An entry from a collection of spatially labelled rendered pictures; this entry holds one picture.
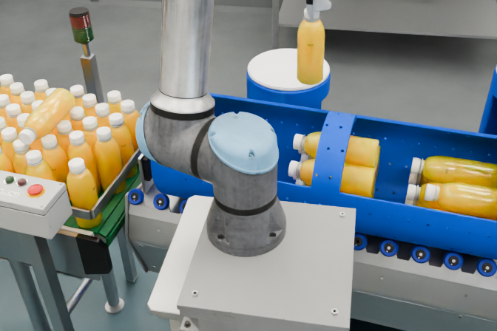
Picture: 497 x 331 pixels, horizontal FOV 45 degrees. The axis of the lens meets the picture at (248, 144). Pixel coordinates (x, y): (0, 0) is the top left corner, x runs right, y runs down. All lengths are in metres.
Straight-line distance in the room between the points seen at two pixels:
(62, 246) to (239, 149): 0.87
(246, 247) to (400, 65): 3.32
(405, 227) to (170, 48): 0.69
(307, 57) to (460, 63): 2.93
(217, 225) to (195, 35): 0.34
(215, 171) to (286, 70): 1.05
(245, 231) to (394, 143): 0.65
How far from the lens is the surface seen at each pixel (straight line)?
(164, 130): 1.05
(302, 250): 1.12
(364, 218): 1.41
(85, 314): 2.67
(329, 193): 1.38
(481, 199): 1.43
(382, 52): 4.45
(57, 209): 1.52
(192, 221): 1.29
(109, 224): 1.69
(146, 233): 1.69
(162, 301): 1.15
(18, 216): 1.54
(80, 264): 1.76
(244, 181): 1.00
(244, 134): 1.00
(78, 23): 1.99
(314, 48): 1.55
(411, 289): 1.57
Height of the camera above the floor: 2.03
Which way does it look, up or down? 36 degrees down
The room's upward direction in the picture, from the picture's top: 1 degrees counter-clockwise
